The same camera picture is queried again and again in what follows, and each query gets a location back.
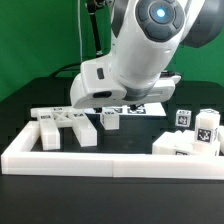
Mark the white U-shaped boundary frame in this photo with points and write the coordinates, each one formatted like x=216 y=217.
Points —
x=20 y=159

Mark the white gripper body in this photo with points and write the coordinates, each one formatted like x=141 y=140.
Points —
x=94 y=87

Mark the white chair seat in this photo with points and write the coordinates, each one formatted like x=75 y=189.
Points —
x=183 y=143

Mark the white marker sheet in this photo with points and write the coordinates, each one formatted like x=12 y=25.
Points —
x=150 y=109

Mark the white chair back frame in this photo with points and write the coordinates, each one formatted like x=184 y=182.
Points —
x=51 y=119

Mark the white tagged cube left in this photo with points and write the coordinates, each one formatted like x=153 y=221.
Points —
x=183 y=118

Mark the white part at right edge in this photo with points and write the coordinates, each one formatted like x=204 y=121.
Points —
x=221 y=138

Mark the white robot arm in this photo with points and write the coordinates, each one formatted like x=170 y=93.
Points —
x=145 y=35

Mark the white tagged cube right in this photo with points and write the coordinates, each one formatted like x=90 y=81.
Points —
x=209 y=110

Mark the white tagged cube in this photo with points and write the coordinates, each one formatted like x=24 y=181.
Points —
x=183 y=118
x=209 y=110

